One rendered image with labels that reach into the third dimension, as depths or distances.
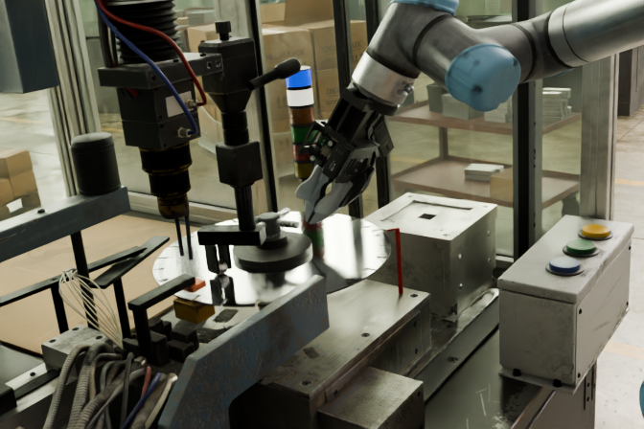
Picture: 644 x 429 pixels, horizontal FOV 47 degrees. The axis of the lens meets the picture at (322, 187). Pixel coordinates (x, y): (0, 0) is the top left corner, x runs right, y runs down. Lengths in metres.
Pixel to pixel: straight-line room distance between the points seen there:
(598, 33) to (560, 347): 0.42
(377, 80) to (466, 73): 0.13
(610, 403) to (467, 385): 1.39
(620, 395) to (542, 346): 1.43
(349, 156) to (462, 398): 0.37
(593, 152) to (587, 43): 0.38
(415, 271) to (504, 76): 0.46
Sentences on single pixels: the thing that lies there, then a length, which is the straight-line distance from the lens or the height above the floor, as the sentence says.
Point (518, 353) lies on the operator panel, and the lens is 1.10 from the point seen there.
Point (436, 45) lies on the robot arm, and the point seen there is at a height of 1.23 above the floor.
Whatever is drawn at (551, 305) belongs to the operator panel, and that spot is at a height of 0.87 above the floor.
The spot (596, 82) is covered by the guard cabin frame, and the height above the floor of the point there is 1.12.
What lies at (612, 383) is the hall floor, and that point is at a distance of 2.55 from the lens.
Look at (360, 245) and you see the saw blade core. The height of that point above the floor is 0.95.
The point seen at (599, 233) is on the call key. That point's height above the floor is 0.91.
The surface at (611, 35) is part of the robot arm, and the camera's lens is 0.89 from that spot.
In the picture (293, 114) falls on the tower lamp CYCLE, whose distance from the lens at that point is 1.28.
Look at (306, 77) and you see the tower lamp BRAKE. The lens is 1.27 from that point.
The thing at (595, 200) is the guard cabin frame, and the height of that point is 0.92.
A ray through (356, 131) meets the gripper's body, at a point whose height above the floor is 1.12.
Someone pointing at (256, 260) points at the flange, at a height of 0.96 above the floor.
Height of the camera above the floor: 1.34
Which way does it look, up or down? 17 degrees down
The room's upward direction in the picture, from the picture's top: 5 degrees counter-clockwise
